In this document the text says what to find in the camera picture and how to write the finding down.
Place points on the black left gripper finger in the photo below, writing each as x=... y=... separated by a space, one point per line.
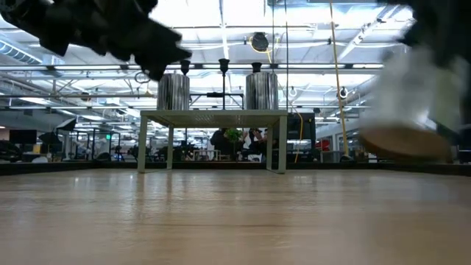
x=154 y=64
x=165 y=46

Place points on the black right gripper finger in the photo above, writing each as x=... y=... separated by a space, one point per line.
x=466 y=95

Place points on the ribbed silver candle tin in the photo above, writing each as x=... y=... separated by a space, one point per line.
x=262 y=92
x=404 y=110
x=173 y=92

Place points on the pale green metal riser shelf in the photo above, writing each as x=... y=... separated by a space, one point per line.
x=213 y=117

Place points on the person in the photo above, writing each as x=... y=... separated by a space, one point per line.
x=220 y=141
x=257 y=141

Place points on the black softbox light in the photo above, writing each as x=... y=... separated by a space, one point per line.
x=49 y=138
x=67 y=124

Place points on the green potted plant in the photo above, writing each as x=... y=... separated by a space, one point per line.
x=234 y=135

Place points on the yellow hanging pole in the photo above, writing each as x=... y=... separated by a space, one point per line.
x=336 y=73

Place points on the small black hanging reel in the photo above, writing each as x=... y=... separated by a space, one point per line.
x=343 y=92

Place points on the black computer monitor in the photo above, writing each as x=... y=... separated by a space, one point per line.
x=23 y=136

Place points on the red furniture piece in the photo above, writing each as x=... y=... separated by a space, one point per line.
x=324 y=144

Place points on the black display screen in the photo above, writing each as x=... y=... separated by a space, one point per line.
x=308 y=129

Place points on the black table edge rail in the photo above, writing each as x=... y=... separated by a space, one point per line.
x=73 y=167

